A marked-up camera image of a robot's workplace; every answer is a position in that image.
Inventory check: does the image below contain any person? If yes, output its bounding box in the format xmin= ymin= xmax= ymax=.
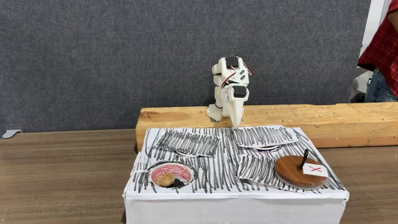
xmin=357 ymin=0 xmax=398 ymax=103

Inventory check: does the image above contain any black loop handle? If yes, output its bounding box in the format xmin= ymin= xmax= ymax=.
xmin=298 ymin=148 xmax=310 ymax=170

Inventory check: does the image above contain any white box with black stripes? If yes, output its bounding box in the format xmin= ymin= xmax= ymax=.
xmin=122 ymin=124 xmax=351 ymax=224

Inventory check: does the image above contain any paper label with red cross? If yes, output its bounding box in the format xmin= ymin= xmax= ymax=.
xmin=302 ymin=162 xmax=329 ymax=178

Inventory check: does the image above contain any grey felt partition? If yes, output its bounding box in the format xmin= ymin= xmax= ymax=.
xmin=0 ymin=0 xmax=373 ymax=134

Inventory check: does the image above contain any brown debris lump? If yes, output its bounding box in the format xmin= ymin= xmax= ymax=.
xmin=155 ymin=172 xmax=176 ymax=188

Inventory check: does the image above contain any round wooden lid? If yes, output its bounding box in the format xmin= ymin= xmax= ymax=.
xmin=274 ymin=154 xmax=330 ymax=190

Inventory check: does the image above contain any light wooden beam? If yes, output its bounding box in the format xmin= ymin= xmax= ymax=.
xmin=135 ymin=102 xmax=398 ymax=153

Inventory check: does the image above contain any striped paper sheet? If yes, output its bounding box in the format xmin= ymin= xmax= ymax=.
xmin=232 ymin=124 xmax=300 ymax=149
xmin=237 ymin=154 xmax=282 ymax=187
xmin=155 ymin=129 xmax=221 ymax=158

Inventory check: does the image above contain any white chair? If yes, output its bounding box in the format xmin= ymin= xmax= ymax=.
xmin=352 ymin=67 xmax=373 ymax=94

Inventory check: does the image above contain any red black servo cable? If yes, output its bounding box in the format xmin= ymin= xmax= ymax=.
xmin=220 ymin=62 xmax=253 ymax=93

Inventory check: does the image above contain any red lined cup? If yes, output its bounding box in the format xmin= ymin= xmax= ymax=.
xmin=149 ymin=161 xmax=195 ymax=189

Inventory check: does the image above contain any grey partition foot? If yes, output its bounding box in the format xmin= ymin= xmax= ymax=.
xmin=1 ymin=129 xmax=23 ymax=139

